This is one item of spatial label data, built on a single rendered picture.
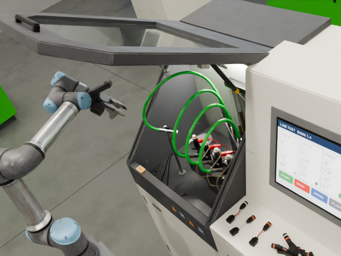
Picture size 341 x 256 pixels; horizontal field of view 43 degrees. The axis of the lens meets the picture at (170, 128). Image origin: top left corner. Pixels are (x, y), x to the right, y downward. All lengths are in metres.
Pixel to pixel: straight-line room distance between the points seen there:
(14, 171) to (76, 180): 2.29
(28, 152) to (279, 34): 1.12
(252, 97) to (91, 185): 2.43
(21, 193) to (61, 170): 2.33
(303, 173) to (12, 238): 2.76
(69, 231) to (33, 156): 0.39
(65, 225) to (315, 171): 1.04
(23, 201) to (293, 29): 1.33
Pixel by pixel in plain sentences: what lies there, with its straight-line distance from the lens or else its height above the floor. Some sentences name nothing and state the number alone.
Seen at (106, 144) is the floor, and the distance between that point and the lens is 4.19.
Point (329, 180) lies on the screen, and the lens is 1.54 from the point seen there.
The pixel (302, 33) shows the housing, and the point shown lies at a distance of 1.87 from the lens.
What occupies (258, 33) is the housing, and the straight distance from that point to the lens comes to 1.94.
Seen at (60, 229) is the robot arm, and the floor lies 1.13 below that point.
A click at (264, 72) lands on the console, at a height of 1.55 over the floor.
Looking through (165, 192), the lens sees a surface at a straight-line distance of 2.09.
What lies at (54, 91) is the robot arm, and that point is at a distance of 1.99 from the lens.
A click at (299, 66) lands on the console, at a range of 1.57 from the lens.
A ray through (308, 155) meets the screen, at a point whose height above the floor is 1.33.
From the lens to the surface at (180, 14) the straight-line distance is 4.84.
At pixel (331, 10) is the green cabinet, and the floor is 0.39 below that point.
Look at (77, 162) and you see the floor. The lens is 4.16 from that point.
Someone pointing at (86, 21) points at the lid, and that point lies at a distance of 1.92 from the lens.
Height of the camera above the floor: 2.40
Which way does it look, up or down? 36 degrees down
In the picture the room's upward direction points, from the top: 20 degrees counter-clockwise
